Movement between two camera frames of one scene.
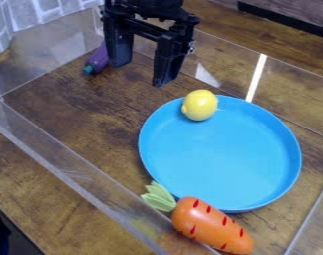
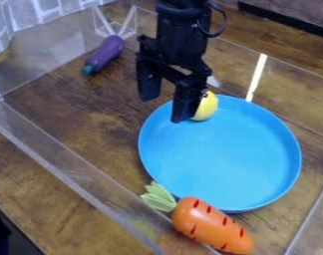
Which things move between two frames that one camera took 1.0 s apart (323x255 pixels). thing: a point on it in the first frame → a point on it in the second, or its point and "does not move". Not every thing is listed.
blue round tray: (236, 159) does not move
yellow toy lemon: (200, 106) does not move
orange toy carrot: (199, 219) does not move
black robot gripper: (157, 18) → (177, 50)
